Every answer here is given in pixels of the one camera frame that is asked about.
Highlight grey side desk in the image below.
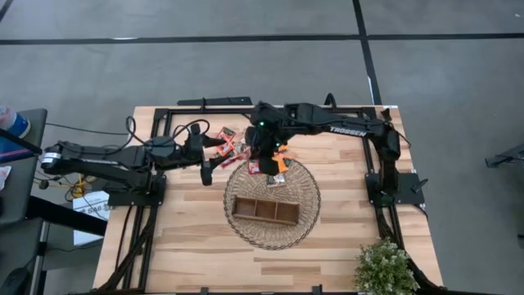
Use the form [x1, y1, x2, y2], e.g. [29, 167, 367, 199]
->
[0, 108, 48, 226]

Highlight black slanted bar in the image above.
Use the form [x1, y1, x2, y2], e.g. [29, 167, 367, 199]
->
[0, 129, 44, 157]

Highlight black floor stand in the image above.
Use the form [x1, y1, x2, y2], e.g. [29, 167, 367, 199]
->
[485, 143, 524, 169]

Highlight round woven placemat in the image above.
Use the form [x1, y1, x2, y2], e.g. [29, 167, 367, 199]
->
[223, 157, 322, 251]

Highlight black floor beam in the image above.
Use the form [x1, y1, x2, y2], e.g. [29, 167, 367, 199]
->
[26, 195, 108, 238]

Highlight beige green-banded tea packet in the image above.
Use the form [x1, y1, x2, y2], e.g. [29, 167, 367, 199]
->
[233, 141, 251, 161]
[265, 173, 287, 188]

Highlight black aluminium table frame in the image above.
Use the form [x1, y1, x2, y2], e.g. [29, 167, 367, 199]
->
[96, 105, 445, 295]

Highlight wooden three-compartment box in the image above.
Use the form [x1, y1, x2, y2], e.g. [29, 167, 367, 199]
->
[232, 195, 301, 227]

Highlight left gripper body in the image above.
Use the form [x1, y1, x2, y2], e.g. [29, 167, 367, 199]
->
[179, 122, 215, 186]

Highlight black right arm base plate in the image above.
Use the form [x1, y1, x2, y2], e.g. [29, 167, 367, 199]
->
[364, 171, 427, 206]

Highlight potted white-flowered plant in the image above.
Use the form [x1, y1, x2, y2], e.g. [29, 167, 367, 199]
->
[354, 238, 421, 295]

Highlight black bar-shaped device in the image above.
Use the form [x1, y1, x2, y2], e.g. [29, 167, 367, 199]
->
[177, 96, 254, 107]

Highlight blue and white container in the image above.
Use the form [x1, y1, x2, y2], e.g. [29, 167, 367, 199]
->
[0, 104, 32, 139]

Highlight white printed cardboard box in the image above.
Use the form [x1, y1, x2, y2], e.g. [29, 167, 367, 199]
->
[72, 190, 111, 247]

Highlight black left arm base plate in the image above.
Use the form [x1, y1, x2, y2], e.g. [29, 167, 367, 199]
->
[106, 174, 168, 207]

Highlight grey low desk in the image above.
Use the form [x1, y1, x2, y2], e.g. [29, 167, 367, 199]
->
[0, 216, 46, 295]

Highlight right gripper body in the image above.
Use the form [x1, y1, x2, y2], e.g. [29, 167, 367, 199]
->
[247, 117, 290, 175]

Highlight yellow cable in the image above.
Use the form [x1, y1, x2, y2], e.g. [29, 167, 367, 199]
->
[67, 174, 89, 198]

